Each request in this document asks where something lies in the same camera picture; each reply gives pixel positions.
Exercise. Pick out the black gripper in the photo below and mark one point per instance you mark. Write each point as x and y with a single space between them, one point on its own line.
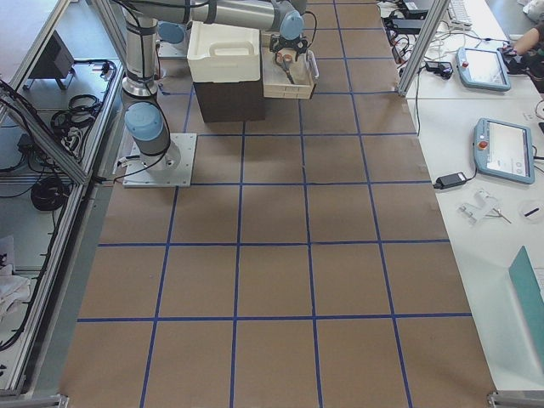
288 45

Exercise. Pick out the grey orange scissors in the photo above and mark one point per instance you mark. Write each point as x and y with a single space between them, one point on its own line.
284 61

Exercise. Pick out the person forearm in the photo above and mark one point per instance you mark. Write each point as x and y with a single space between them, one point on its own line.
527 41

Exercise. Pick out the open wooden drawer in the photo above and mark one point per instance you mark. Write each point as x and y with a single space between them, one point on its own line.
275 83

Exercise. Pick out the white foam box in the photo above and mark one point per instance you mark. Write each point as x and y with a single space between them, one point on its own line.
223 53

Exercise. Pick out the dark wooden cabinet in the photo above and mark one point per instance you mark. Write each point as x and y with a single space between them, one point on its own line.
231 101

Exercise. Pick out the white keyboard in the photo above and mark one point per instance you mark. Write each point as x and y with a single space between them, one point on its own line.
458 14

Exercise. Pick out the blue teach pendant far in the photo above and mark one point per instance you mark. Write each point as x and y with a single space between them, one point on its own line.
482 69

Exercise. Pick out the blue teach pendant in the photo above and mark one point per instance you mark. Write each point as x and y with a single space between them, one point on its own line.
482 69
503 150

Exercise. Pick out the black power adapter right desk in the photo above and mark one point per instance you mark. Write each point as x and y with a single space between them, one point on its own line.
450 181

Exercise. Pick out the blue teach pendant near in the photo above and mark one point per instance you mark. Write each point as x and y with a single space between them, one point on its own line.
503 150

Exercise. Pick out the teal book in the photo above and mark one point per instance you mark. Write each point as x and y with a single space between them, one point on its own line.
523 277

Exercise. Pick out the white drawer handle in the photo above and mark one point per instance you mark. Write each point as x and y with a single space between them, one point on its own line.
313 65

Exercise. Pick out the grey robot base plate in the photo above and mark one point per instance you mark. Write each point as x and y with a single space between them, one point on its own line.
174 169

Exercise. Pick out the aluminium frame post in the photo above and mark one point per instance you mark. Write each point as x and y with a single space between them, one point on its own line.
429 28

